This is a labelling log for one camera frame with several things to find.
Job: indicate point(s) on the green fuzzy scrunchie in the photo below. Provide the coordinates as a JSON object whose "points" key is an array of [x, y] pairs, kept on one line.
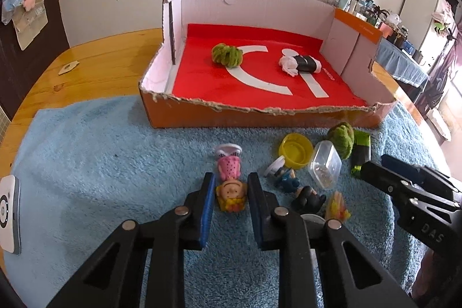
{"points": [[341, 140], [225, 55]]}

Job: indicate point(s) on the red printed sheet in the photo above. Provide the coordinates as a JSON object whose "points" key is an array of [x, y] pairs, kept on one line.
{"points": [[202, 70]]}

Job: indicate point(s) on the green hanging toy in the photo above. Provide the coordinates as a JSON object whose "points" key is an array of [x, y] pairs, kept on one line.
{"points": [[441, 24]]}

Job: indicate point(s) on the black suit figurine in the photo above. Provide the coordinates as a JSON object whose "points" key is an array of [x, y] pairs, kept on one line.
{"points": [[308, 199]]}

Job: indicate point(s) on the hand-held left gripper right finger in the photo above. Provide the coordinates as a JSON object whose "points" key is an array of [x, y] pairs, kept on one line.
{"points": [[254, 210]]}

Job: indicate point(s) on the blue fluffy towel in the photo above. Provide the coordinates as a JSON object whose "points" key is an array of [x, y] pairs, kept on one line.
{"points": [[108, 167]]}

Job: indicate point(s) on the blue face mask bag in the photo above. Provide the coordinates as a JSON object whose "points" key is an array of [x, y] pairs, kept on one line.
{"points": [[12, 1]]}

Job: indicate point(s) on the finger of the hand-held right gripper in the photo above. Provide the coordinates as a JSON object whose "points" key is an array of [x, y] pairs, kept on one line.
{"points": [[404, 165], [379, 176]]}

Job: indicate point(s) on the pink dress doll figurine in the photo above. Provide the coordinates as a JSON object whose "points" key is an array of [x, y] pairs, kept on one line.
{"points": [[231, 192]]}

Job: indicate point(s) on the white and black figure toy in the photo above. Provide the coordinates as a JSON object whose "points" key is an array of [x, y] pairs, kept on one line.
{"points": [[301, 64]]}

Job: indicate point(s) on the white electronic device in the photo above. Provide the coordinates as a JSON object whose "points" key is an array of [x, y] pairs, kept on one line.
{"points": [[9, 214]]}

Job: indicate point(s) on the clutter of bottles and boxes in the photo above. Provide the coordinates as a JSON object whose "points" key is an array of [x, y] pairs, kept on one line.
{"points": [[375, 14]]}

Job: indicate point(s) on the cloth-covered side table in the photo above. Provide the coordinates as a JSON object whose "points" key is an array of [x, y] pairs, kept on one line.
{"points": [[400, 62]]}

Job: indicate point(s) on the clear plastic box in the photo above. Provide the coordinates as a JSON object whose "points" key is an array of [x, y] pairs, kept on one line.
{"points": [[325, 165]]}

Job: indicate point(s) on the yellow plastic cup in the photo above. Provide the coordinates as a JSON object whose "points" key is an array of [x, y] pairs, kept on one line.
{"points": [[294, 151]]}

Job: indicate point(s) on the orange and yellow candy packet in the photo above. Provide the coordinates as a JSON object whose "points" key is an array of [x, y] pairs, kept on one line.
{"points": [[337, 207]]}

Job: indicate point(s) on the beige hanging cloth bag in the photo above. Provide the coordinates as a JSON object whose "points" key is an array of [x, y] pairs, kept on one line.
{"points": [[30, 26]]}

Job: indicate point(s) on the purple curtain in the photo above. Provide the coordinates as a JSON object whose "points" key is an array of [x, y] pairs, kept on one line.
{"points": [[445, 77]]}

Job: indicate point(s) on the white refrigerator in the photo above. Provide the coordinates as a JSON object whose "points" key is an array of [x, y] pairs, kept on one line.
{"points": [[420, 12]]}

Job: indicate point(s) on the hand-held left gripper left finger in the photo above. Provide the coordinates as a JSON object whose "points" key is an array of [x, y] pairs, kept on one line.
{"points": [[205, 210]]}

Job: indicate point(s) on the blue suit figurine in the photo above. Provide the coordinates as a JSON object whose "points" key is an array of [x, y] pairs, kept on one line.
{"points": [[287, 180]]}

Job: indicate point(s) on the green and black snack packet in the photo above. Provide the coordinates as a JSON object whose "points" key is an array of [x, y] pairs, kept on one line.
{"points": [[361, 149]]}

